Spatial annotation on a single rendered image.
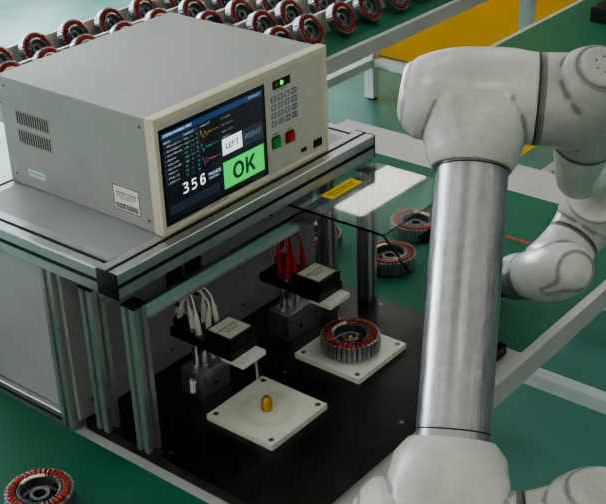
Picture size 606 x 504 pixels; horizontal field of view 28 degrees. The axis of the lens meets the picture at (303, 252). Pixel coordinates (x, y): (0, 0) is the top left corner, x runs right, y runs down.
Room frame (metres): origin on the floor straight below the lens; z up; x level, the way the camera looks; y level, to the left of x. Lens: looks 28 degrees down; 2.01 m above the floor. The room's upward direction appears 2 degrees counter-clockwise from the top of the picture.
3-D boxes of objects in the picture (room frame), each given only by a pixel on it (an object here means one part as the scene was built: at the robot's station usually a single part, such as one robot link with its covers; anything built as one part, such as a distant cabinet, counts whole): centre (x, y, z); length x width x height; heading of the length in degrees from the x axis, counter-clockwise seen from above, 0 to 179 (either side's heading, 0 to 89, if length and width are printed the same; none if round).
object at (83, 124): (2.04, 0.23, 1.22); 0.44 x 0.39 x 0.20; 140
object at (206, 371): (1.82, 0.18, 0.80); 0.08 x 0.05 x 0.06; 140
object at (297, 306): (2.01, 0.03, 0.80); 0.08 x 0.05 x 0.06; 140
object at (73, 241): (2.03, 0.24, 1.09); 0.68 x 0.44 x 0.05; 140
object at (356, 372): (1.91, -0.08, 0.78); 0.15 x 0.15 x 0.01; 50
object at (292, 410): (1.73, 0.07, 0.78); 0.15 x 0.15 x 0.01; 50
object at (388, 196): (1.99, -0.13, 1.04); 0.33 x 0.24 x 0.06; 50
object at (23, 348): (1.83, 0.51, 0.91); 0.28 x 0.03 x 0.32; 50
